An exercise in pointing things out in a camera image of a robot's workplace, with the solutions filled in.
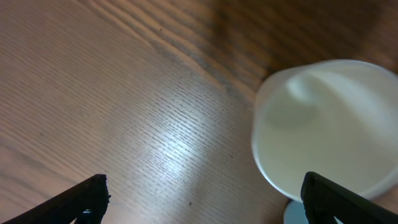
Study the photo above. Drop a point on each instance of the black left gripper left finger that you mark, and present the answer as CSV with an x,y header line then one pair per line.
x,y
86,202

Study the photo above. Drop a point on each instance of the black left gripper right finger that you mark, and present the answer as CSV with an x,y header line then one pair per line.
x,y
326,202

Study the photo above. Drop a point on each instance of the light blue plastic cup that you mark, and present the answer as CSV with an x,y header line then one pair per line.
x,y
294,213

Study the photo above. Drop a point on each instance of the white plastic cup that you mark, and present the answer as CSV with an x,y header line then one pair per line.
x,y
337,118

